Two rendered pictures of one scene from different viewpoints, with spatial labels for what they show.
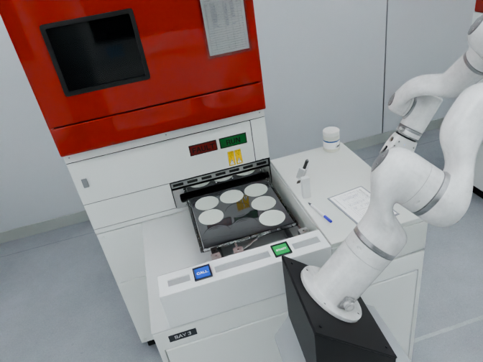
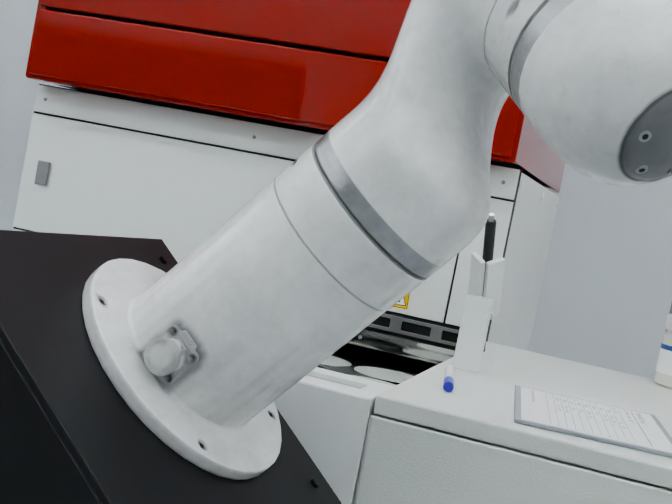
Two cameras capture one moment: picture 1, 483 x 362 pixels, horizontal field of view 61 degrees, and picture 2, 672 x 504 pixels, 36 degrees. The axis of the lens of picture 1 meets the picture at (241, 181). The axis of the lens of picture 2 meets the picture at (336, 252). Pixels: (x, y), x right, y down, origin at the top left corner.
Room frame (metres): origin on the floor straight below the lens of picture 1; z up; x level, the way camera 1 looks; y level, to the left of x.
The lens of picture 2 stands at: (0.13, -0.60, 1.13)
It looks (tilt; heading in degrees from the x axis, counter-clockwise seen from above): 3 degrees down; 27
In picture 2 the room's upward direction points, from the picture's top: 11 degrees clockwise
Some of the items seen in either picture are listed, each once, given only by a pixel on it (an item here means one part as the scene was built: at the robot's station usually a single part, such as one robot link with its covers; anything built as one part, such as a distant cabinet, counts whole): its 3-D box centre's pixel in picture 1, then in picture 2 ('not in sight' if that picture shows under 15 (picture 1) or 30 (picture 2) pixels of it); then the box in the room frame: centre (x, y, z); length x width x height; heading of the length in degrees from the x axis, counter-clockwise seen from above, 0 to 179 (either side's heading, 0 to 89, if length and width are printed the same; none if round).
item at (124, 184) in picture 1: (177, 170); (240, 248); (1.53, 0.26, 1.02); 0.82 x 0.03 x 0.40; 100
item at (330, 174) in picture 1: (338, 198); (579, 457); (1.31, -0.36, 0.89); 0.62 x 0.35 x 0.14; 10
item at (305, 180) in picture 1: (303, 179); (479, 311); (1.27, -0.23, 1.03); 0.06 x 0.04 x 0.13; 10
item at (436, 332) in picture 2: (220, 173); (336, 310); (1.55, 0.09, 0.96); 0.44 x 0.01 x 0.02; 100
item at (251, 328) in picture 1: (277, 307); not in sight; (1.25, -0.06, 0.41); 0.97 x 0.64 x 0.82; 100
